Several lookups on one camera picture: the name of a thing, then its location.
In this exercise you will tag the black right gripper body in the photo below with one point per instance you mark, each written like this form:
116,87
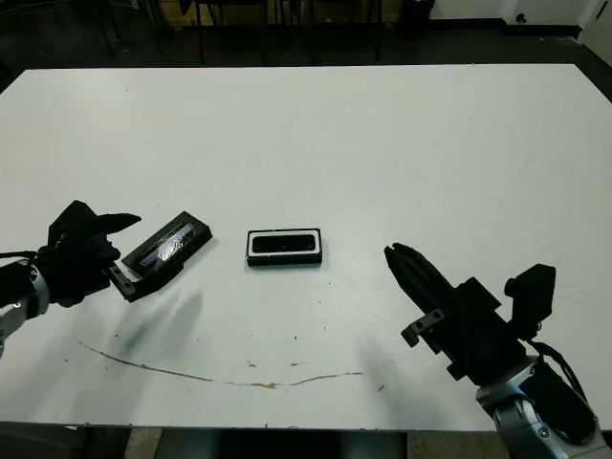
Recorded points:
478,334

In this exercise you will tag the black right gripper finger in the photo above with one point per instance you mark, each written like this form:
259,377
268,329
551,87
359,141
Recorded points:
428,277
413,291

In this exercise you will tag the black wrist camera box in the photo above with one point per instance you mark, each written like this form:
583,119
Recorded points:
74,217
531,296

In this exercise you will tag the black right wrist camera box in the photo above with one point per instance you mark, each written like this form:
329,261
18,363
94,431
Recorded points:
531,296

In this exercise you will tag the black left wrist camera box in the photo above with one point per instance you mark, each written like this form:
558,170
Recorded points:
74,217

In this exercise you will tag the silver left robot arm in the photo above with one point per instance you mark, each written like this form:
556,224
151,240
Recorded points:
24,287

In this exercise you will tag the grey robot lower body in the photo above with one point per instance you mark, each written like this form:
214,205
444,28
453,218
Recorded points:
311,447

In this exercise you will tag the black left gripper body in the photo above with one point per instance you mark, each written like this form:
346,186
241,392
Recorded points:
76,268

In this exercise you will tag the black box lid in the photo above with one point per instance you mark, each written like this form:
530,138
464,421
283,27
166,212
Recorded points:
177,239

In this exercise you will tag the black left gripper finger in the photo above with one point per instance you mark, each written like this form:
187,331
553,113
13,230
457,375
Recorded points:
119,222
146,292

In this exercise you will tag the black bar-shaped camera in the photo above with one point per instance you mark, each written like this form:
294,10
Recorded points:
284,243

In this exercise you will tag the black box base white insert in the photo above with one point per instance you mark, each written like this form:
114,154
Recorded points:
284,260

